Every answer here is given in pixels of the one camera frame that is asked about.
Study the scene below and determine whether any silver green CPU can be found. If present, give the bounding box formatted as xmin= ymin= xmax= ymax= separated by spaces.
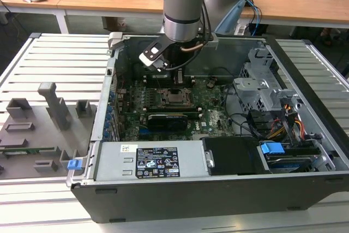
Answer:
xmin=167 ymin=93 xmax=188 ymax=105

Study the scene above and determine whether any metal socket cover frame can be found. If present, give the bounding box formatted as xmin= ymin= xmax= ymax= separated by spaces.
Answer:
xmin=161 ymin=88 xmax=193 ymax=107

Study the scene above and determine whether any black CPU socket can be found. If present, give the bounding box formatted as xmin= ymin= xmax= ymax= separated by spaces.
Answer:
xmin=159 ymin=87 xmax=195 ymax=107

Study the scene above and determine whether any grey case latch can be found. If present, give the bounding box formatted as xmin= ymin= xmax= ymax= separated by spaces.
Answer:
xmin=107 ymin=32 xmax=124 ymax=51

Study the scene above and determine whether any white printed bag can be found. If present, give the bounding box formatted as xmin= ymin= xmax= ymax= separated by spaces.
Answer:
xmin=104 ymin=16 xmax=128 ymax=32

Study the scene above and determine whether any green motherboard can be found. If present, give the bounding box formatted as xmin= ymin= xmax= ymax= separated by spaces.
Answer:
xmin=116 ymin=76 xmax=238 ymax=141

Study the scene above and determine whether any black graphics card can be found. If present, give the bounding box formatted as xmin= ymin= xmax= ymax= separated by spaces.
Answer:
xmin=146 ymin=112 xmax=189 ymax=133

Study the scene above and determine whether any white power strip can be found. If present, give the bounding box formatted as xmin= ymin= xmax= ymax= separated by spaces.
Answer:
xmin=233 ymin=22 xmax=268 ymax=37

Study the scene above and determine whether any silver drive cage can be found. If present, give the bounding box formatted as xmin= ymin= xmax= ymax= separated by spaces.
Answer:
xmin=233 ymin=47 xmax=305 ymax=113

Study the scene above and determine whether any black plastic shroud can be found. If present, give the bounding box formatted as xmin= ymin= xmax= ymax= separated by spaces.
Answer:
xmin=202 ymin=135 xmax=272 ymax=177

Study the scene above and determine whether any grey power supply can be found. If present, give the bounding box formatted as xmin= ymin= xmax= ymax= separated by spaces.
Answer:
xmin=91 ymin=140 xmax=209 ymax=182

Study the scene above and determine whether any hard disk blue carrier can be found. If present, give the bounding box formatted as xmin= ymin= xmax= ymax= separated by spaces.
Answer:
xmin=260 ymin=140 xmax=322 ymax=175

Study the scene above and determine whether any black grey PC case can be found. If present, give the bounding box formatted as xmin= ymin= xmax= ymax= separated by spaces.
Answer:
xmin=66 ymin=32 xmax=349 ymax=224

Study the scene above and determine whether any blue case latch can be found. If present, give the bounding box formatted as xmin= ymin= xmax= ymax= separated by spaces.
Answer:
xmin=67 ymin=158 xmax=83 ymax=171

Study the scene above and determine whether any grey parts rack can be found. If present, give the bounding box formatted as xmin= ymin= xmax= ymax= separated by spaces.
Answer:
xmin=0 ymin=81 xmax=98 ymax=181

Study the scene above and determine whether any green RAM stick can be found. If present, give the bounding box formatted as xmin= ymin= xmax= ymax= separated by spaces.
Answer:
xmin=0 ymin=147 xmax=57 ymax=154

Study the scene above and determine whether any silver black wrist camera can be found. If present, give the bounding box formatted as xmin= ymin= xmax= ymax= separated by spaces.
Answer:
xmin=138 ymin=37 xmax=175 ymax=73

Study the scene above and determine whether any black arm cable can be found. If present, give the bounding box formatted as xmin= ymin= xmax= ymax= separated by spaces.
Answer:
xmin=163 ymin=0 xmax=216 ymax=71

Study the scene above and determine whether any blue cable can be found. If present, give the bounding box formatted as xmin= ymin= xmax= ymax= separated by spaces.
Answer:
xmin=246 ymin=0 xmax=263 ymax=37

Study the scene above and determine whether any yellow red wire bundle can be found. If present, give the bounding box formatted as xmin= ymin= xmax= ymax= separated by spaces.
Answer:
xmin=268 ymin=103 xmax=305 ymax=140

